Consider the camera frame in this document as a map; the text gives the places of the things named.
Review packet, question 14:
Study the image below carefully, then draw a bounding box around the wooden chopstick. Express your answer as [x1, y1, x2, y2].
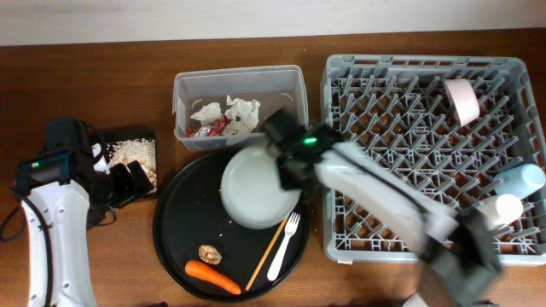
[245, 217, 288, 292]

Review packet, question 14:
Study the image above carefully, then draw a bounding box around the white plastic fork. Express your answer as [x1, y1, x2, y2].
[267, 212, 300, 281]

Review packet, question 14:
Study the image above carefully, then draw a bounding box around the orange carrot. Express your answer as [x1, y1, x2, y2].
[184, 260, 241, 295]

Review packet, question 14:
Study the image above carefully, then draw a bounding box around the pink bowl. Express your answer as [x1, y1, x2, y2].
[444, 78, 480, 126]

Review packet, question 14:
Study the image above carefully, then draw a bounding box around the pile of rice and shells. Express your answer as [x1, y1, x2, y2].
[107, 138, 157, 193]

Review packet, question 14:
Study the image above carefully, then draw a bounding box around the grey plate with food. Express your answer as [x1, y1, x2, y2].
[220, 144, 301, 229]

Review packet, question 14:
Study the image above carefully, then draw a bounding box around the clear plastic waste bin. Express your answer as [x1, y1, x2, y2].
[172, 65, 309, 151]

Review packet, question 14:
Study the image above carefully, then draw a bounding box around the round black serving tray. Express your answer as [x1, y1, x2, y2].
[153, 149, 311, 303]

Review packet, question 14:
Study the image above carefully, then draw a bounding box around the light blue cup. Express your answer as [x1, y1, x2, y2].
[495, 164, 545, 200]

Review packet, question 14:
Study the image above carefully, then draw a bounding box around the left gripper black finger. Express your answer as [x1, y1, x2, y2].
[109, 163, 136, 207]
[127, 160, 154, 197]

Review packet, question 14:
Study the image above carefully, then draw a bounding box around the white tissue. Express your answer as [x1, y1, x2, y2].
[190, 102, 223, 125]
[223, 96, 260, 136]

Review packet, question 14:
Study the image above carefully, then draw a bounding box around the red snack wrapper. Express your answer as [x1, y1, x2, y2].
[186, 115, 229, 137]

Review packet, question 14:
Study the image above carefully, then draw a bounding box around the black rectangular tray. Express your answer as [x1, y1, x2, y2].
[104, 126, 158, 201]

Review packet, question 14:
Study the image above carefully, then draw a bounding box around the white cup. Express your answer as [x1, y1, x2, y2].
[478, 194, 523, 229]

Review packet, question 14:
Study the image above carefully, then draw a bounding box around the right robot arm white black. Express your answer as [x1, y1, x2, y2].
[261, 109, 502, 306]

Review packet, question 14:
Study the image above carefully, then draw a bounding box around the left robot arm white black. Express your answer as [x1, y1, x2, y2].
[12, 118, 154, 306]

